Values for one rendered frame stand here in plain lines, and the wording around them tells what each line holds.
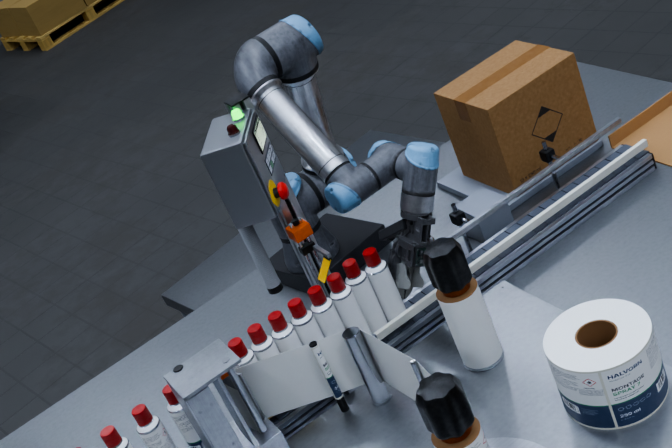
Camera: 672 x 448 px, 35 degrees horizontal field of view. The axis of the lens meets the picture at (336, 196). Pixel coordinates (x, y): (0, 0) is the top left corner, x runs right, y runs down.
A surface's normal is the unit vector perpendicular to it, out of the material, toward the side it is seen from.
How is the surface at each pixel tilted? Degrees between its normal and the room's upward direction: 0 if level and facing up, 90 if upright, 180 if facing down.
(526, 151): 90
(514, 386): 0
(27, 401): 0
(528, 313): 0
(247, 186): 90
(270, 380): 90
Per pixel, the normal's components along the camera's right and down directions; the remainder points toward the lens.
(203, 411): 0.49, 0.25
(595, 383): -0.30, 0.57
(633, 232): -0.36, -0.81
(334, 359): 0.11, 0.46
